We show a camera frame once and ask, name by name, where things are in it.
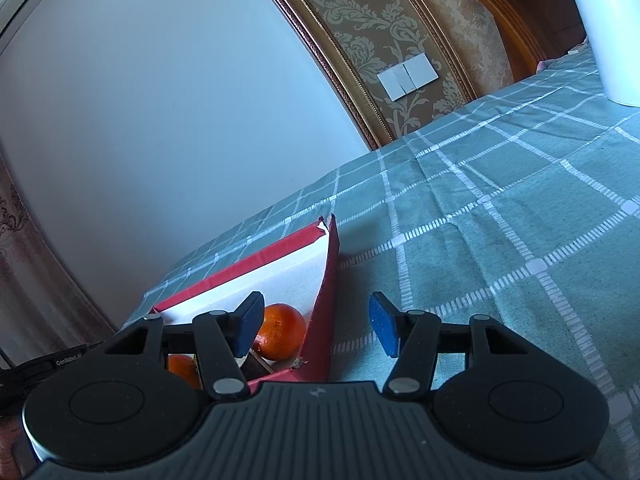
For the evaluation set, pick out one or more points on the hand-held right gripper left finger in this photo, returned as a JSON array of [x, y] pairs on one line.
[[248, 325]]

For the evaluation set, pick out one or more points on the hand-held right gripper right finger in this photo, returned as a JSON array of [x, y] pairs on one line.
[[384, 325]]

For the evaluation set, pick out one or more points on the dark sugarcane piece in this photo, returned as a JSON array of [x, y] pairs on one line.
[[255, 369]]

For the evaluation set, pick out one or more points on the red cardboard box tray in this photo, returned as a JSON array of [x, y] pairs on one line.
[[322, 310]]

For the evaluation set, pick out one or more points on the orange mandarin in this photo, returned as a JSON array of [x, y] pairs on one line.
[[282, 332], [182, 370]]

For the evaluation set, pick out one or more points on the beige patterned curtain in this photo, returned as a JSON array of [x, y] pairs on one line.
[[30, 285]]

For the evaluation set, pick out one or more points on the teal checked bed sheet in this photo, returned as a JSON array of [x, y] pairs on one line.
[[500, 260]]

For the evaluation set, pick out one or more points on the pink cloth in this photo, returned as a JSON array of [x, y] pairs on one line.
[[550, 64]]

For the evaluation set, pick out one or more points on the wooden headboard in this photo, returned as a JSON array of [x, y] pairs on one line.
[[530, 15]]

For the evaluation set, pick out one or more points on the white jug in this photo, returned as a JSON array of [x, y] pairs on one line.
[[610, 35]]

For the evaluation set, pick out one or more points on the white wall switch panel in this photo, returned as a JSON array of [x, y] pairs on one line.
[[407, 77]]

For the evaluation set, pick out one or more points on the gold decorative wall frame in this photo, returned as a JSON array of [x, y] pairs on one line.
[[310, 45]]

